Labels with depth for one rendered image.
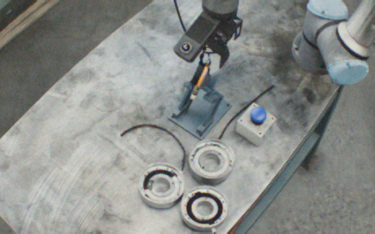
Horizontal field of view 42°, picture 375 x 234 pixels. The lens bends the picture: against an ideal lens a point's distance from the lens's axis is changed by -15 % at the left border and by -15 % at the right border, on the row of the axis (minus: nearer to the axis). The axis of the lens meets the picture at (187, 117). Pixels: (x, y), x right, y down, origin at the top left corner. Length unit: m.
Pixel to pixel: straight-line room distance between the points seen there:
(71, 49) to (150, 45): 1.13
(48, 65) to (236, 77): 1.29
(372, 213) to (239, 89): 1.09
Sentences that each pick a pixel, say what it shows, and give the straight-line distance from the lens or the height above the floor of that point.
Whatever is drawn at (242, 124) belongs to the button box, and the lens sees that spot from 1.31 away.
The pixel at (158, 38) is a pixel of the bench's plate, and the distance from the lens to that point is 1.51.
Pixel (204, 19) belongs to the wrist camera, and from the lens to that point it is 1.11.
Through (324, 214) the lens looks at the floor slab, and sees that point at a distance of 2.20.
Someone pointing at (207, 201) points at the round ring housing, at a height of 0.82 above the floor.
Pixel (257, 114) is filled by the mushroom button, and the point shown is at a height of 0.87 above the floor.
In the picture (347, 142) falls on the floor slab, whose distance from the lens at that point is 2.40.
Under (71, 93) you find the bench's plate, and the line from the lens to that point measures 1.42.
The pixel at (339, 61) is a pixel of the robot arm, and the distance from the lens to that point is 1.29.
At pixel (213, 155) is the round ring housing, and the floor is 0.82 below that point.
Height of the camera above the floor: 1.93
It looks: 56 degrees down
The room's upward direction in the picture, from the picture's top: 5 degrees clockwise
